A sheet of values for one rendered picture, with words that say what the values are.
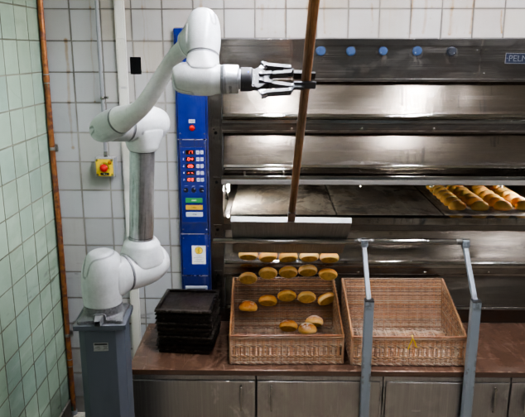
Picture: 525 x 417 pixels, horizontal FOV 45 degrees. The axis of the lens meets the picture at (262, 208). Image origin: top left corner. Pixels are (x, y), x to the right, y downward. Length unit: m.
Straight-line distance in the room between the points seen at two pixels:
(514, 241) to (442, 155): 0.63
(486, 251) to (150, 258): 1.84
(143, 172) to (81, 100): 0.95
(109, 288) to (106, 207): 0.98
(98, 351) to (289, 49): 1.71
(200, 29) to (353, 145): 1.49
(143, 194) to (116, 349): 0.63
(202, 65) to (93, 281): 1.01
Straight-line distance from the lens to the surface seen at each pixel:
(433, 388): 3.21
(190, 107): 3.25
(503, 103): 3.46
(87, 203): 3.48
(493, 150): 3.48
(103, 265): 2.53
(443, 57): 3.37
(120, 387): 2.72
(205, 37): 2.03
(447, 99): 3.38
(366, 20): 3.28
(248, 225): 2.90
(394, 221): 3.43
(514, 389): 3.33
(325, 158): 3.29
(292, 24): 3.25
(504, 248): 3.63
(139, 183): 2.55
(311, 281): 3.45
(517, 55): 3.48
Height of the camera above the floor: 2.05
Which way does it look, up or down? 14 degrees down
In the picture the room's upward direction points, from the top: straight up
